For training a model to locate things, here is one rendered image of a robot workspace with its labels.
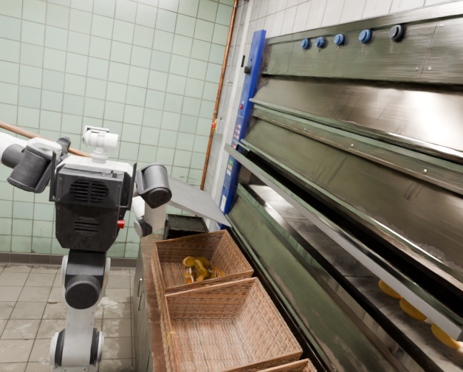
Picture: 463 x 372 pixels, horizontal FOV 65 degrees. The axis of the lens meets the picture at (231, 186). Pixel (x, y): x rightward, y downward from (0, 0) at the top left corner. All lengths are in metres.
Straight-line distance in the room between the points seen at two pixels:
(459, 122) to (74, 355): 1.55
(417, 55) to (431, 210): 0.47
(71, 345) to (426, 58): 1.61
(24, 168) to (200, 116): 2.01
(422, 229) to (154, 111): 2.46
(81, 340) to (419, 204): 1.33
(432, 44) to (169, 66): 2.27
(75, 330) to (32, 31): 2.22
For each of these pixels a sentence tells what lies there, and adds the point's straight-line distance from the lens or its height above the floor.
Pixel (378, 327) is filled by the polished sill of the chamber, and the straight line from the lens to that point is 1.26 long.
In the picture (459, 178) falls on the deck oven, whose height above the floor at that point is 1.66.
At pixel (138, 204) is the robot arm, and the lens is 1.70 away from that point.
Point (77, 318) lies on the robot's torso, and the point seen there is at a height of 0.77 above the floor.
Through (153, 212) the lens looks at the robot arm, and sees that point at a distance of 1.51.
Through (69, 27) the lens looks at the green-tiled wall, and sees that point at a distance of 3.16.
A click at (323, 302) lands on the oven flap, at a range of 1.52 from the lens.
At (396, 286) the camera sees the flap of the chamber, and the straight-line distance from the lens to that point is 0.97.
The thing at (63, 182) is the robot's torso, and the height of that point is 1.37.
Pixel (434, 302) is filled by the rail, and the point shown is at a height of 1.43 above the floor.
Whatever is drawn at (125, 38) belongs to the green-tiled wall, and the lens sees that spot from 3.14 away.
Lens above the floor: 1.76
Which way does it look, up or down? 15 degrees down
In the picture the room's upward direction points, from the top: 12 degrees clockwise
